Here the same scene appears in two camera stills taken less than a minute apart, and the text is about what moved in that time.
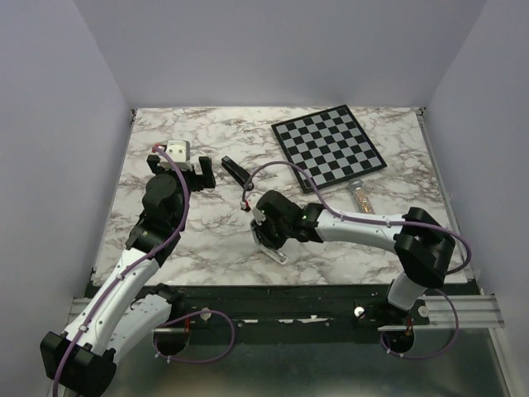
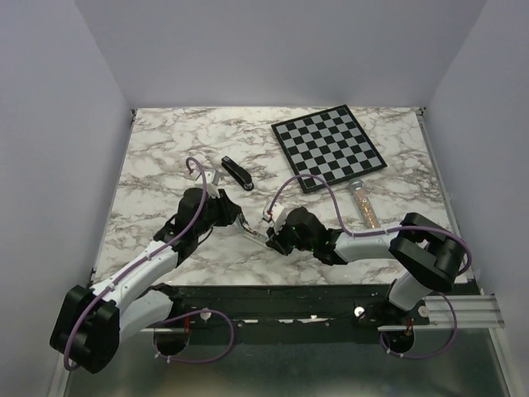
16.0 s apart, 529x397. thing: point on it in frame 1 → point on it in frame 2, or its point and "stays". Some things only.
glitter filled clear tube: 361,197 stays
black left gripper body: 154,161 → 219,212
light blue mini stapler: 268,241 → 251,234
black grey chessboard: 330,146 stays
